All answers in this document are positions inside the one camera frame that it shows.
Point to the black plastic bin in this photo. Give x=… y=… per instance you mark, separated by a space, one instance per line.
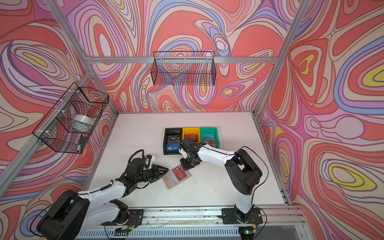
x=171 y=131

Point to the black wire basket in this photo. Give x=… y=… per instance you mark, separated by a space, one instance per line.
x=184 y=68
x=64 y=135

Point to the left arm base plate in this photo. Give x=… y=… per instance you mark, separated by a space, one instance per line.
x=130 y=218

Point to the black card in bin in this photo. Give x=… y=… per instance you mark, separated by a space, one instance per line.
x=173 y=138

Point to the tan leather card holder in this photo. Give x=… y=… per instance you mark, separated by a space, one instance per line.
x=175 y=176

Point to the aluminium front rail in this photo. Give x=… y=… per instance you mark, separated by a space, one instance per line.
x=210 y=216

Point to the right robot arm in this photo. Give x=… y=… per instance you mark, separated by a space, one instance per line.
x=244 y=173

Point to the red card in yellow bin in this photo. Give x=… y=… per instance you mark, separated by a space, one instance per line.
x=192 y=137

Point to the yellow plastic bin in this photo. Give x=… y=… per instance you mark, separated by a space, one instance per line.
x=192 y=133

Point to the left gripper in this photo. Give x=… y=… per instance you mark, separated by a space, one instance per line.
x=157 y=175

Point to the green plastic bin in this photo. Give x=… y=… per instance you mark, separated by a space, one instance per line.
x=210 y=134

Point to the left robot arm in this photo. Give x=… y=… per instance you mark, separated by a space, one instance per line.
x=76 y=212

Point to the red credit card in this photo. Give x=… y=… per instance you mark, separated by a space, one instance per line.
x=180 y=173

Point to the black wire basket on left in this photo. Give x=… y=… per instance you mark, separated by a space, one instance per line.
x=64 y=135

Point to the red card in green bin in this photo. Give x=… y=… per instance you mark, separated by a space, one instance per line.
x=211 y=143

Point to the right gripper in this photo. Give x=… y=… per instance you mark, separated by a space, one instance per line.
x=185 y=166

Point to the blue VIP card in bin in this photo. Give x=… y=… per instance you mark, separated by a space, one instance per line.
x=172 y=147

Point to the black wire basket at back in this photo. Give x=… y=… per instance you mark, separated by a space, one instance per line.
x=184 y=68

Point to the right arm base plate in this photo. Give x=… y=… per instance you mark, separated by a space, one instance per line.
x=232 y=216

